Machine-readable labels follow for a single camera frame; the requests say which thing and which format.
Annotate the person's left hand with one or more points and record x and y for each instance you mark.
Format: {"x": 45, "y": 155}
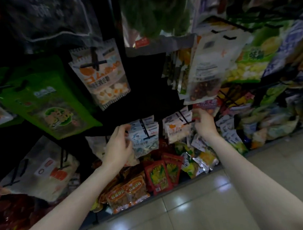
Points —
{"x": 117, "y": 148}

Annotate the person's right hand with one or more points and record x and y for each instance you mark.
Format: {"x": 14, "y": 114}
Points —
{"x": 205, "y": 124}

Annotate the colourful fruit candy snack bag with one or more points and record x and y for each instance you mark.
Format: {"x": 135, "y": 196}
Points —
{"x": 209, "y": 106}

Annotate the white red-label snack bag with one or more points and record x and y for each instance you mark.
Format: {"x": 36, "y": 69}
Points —
{"x": 37, "y": 174}
{"x": 96, "y": 147}

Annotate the row of white blue pouches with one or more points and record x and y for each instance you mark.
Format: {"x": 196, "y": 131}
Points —
{"x": 230, "y": 138}

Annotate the row of small white pouches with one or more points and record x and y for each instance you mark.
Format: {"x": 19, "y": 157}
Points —
{"x": 145, "y": 135}

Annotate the row of red orange pouches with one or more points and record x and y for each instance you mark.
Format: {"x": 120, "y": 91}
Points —
{"x": 146, "y": 180}

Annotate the white dried fruit pouch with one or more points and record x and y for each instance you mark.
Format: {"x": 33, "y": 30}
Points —
{"x": 210, "y": 66}

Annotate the white yellow banana-chip snack bag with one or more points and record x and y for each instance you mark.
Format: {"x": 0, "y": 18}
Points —
{"x": 173, "y": 74}

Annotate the white orange gummy packet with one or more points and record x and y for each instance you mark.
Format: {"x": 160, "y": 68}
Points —
{"x": 103, "y": 78}

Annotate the row of pale green pouches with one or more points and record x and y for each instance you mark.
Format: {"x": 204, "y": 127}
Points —
{"x": 279, "y": 118}

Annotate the green snack pouch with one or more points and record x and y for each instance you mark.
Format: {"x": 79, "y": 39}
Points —
{"x": 50, "y": 109}
{"x": 0, "y": 84}

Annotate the green yellow-fruit snack bag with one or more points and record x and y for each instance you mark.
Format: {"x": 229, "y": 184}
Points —
{"x": 255, "y": 57}

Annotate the kiwi slices pouch pink top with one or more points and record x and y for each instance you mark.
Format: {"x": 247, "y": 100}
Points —
{"x": 158, "y": 12}

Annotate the person's left forearm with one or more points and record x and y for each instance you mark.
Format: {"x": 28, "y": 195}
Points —
{"x": 60, "y": 217}

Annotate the person's right forearm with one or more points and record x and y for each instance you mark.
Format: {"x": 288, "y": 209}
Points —
{"x": 263, "y": 188}

